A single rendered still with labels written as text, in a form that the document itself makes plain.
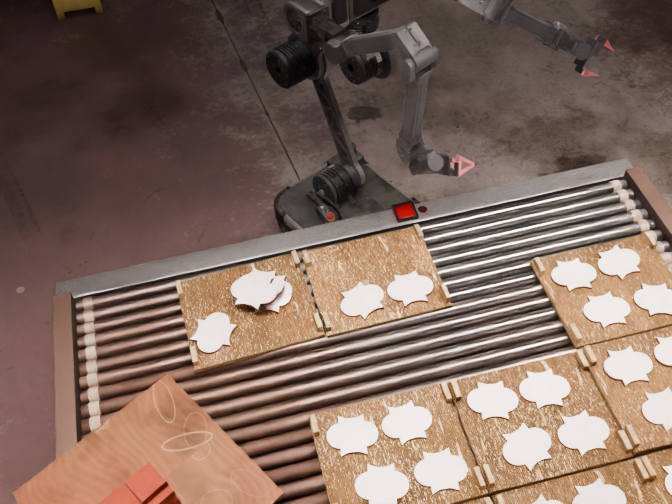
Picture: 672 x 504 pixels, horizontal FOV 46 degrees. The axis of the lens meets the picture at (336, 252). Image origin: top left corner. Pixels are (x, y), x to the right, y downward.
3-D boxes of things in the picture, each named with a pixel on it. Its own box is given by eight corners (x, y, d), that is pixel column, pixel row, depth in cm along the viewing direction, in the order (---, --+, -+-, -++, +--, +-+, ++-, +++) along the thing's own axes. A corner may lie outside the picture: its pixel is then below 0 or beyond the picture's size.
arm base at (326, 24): (327, 34, 267) (325, 3, 258) (343, 44, 263) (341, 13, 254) (307, 45, 264) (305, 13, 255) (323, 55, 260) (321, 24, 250)
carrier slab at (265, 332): (176, 286, 261) (175, 283, 260) (296, 254, 267) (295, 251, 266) (195, 373, 239) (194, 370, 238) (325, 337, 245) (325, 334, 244)
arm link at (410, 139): (427, 39, 228) (400, 56, 224) (441, 50, 225) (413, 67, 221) (413, 139, 264) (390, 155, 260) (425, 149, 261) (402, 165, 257)
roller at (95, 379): (82, 381, 244) (78, 373, 240) (661, 245, 268) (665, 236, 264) (83, 395, 241) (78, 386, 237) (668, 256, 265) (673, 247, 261)
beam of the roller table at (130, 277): (60, 292, 269) (55, 282, 265) (623, 168, 295) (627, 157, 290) (61, 312, 264) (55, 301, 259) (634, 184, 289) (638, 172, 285)
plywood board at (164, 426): (14, 496, 206) (11, 493, 204) (168, 376, 227) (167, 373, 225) (122, 644, 182) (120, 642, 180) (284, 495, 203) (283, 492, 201)
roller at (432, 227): (79, 305, 263) (74, 296, 259) (620, 185, 287) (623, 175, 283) (79, 317, 260) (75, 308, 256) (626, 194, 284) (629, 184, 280)
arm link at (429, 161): (414, 135, 261) (395, 148, 258) (432, 130, 251) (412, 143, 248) (431, 166, 264) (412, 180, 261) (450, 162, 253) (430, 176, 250)
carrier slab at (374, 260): (301, 255, 267) (301, 252, 265) (417, 228, 272) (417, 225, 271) (327, 338, 245) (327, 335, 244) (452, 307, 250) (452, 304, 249)
